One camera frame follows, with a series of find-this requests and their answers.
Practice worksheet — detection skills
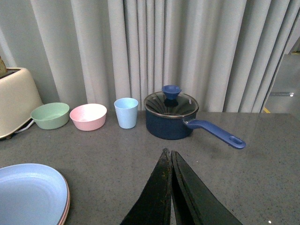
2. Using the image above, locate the grey curtain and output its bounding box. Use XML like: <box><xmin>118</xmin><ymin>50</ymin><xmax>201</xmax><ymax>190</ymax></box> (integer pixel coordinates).
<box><xmin>31</xmin><ymin>0</ymin><xmax>300</xmax><ymax>113</ymax></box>

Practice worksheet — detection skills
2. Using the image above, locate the pink bowl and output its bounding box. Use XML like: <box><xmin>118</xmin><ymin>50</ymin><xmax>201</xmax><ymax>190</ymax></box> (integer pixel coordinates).
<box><xmin>69</xmin><ymin>104</ymin><xmax>107</xmax><ymax>131</ymax></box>

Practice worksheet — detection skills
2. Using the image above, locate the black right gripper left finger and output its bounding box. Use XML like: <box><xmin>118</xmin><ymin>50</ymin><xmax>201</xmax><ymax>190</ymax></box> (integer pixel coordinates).
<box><xmin>121</xmin><ymin>148</ymin><xmax>173</xmax><ymax>225</ymax></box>

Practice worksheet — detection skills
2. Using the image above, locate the white toaster power cable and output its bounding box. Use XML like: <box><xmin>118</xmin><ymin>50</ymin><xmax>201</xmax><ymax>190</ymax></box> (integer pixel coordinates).
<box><xmin>14</xmin><ymin>119</ymin><xmax>35</xmax><ymax>134</ymax></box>

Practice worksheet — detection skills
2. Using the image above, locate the cream two-slot toaster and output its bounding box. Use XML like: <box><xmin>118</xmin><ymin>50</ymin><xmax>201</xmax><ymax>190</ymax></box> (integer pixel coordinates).
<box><xmin>0</xmin><ymin>68</ymin><xmax>43</xmax><ymax>138</ymax></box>

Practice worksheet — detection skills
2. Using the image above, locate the glass lid blue knob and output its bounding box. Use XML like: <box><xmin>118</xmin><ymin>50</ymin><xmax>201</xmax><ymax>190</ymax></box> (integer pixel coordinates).
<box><xmin>144</xmin><ymin>85</ymin><xmax>199</xmax><ymax>118</ymax></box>

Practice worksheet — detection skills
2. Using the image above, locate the green bowl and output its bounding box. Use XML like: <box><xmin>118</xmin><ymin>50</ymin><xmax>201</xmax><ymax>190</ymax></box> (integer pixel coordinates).
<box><xmin>31</xmin><ymin>102</ymin><xmax>70</xmax><ymax>130</ymax></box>

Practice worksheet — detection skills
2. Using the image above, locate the light blue plate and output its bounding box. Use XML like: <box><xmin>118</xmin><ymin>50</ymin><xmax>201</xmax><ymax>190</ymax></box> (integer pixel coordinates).
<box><xmin>0</xmin><ymin>164</ymin><xmax>67</xmax><ymax>225</ymax></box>

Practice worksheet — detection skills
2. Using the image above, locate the light blue cup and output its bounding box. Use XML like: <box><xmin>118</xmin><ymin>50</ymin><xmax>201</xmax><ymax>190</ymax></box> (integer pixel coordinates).
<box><xmin>114</xmin><ymin>97</ymin><xmax>138</xmax><ymax>129</ymax></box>

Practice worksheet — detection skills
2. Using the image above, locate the toast slice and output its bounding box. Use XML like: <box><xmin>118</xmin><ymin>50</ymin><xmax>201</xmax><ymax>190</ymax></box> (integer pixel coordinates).
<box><xmin>0</xmin><ymin>57</ymin><xmax>7</xmax><ymax>78</ymax></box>

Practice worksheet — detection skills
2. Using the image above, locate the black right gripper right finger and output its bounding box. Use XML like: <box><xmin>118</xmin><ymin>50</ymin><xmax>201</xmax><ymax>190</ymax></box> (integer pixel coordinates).
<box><xmin>171</xmin><ymin>151</ymin><xmax>241</xmax><ymax>225</ymax></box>

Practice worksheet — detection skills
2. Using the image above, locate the pink plate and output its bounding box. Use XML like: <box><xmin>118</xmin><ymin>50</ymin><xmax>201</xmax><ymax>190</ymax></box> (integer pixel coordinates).
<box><xmin>58</xmin><ymin>179</ymin><xmax>70</xmax><ymax>225</ymax></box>

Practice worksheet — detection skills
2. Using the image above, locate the dark blue saucepan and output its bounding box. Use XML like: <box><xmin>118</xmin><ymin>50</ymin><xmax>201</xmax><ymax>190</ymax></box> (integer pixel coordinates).
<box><xmin>143</xmin><ymin>91</ymin><xmax>247</xmax><ymax>150</ymax></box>

